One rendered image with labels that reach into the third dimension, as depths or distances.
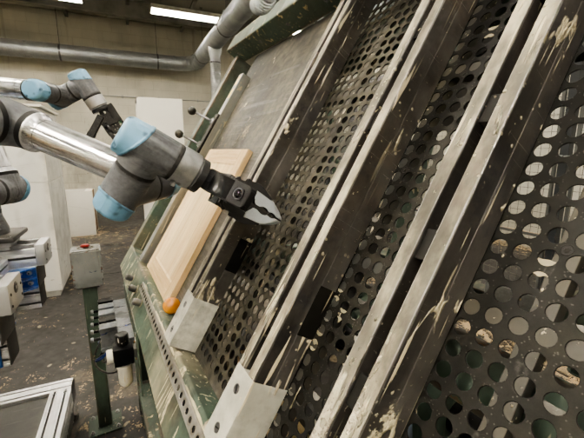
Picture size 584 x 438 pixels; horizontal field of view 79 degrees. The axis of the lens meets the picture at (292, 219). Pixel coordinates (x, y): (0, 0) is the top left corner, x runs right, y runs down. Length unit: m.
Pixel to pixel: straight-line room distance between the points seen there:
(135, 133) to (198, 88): 9.29
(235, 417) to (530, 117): 0.57
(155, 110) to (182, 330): 4.56
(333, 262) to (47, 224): 3.50
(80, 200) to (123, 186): 5.82
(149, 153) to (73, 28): 9.39
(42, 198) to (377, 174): 3.51
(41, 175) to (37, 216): 0.38
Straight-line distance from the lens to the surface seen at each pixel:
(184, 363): 0.88
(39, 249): 1.77
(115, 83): 9.78
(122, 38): 9.98
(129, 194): 0.72
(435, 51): 0.71
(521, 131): 0.51
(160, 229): 1.64
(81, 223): 6.58
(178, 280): 1.19
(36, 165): 3.85
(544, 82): 0.54
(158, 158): 0.68
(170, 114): 5.32
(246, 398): 0.60
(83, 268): 1.84
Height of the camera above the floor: 1.37
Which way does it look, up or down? 11 degrees down
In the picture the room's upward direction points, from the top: straight up
